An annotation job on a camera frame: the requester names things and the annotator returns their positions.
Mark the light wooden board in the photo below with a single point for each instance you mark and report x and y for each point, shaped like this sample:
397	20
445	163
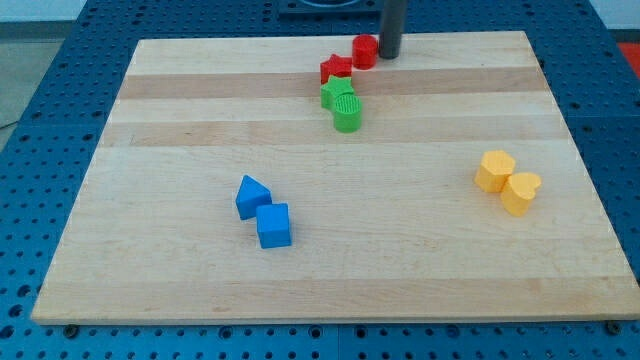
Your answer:
387	224

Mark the green cylinder block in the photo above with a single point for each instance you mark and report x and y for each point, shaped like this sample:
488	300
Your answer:
347	113

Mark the green star block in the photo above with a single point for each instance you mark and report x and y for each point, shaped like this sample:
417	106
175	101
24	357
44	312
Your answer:
334	88

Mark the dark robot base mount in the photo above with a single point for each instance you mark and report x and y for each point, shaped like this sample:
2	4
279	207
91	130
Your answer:
300	8

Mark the blue cube block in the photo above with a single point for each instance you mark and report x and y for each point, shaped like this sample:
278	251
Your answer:
273	225

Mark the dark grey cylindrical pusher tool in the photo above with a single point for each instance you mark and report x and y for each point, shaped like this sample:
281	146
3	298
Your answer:
392	24

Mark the yellow heart block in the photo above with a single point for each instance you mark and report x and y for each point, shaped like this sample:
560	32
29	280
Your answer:
519	192

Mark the blue triangle block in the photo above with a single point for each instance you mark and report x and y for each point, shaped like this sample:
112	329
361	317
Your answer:
250	196

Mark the yellow hexagon block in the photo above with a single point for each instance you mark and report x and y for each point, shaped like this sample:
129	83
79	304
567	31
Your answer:
495	167

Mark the red cylinder block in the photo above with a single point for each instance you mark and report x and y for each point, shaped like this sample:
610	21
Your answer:
364	51

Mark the red star block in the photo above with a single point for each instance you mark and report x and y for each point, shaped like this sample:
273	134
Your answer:
335	65

